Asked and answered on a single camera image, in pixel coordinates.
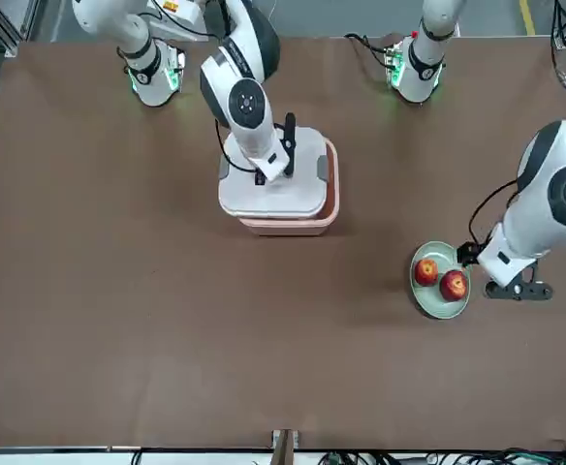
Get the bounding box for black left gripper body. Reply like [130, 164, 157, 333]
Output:
[524, 260, 554, 301]

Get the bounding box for red apple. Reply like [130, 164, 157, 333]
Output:
[439, 269, 469, 303]
[414, 259, 440, 288]

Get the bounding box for white lid grey clasps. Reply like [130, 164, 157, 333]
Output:
[217, 126, 329, 218]

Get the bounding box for pale pink storage box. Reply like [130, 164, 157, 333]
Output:
[237, 137, 341, 238]

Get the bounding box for pale green round plate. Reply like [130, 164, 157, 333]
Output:
[410, 240, 473, 321]

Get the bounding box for white cabinet yellow label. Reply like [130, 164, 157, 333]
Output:
[156, 0, 203, 26]

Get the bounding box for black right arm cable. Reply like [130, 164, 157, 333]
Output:
[213, 118, 260, 174]

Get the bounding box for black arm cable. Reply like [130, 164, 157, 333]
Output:
[213, 118, 260, 174]
[467, 178, 521, 253]

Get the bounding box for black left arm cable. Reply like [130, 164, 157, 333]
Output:
[467, 178, 521, 253]

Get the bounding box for left arm base cable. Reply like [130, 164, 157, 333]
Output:
[343, 31, 396, 69]

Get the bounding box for aluminium frame post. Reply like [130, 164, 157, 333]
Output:
[269, 427, 302, 465]

